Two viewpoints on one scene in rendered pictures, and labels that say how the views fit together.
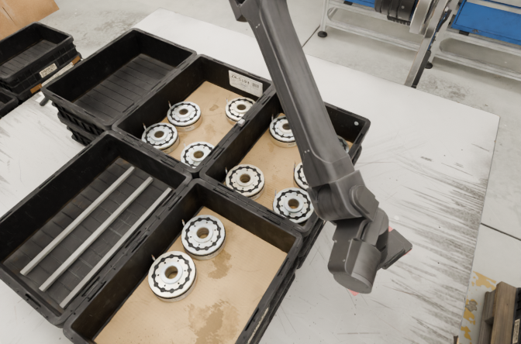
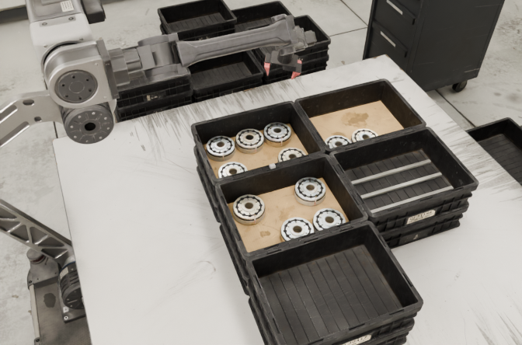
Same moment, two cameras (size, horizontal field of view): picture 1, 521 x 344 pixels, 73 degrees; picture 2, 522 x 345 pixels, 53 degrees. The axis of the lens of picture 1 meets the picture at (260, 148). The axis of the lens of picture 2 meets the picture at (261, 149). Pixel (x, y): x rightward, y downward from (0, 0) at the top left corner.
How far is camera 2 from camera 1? 1.87 m
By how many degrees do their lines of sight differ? 80
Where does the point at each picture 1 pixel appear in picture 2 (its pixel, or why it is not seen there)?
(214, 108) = (264, 233)
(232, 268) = (332, 132)
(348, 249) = (308, 33)
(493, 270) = not seen: hidden behind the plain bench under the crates
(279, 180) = (268, 155)
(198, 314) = (360, 126)
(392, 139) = (143, 170)
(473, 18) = not seen: outside the picture
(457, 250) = (199, 108)
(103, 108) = (364, 297)
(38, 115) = not seen: outside the picture
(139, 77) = (310, 321)
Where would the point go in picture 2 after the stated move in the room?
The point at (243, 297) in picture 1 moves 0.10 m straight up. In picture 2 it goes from (335, 120) to (337, 100)
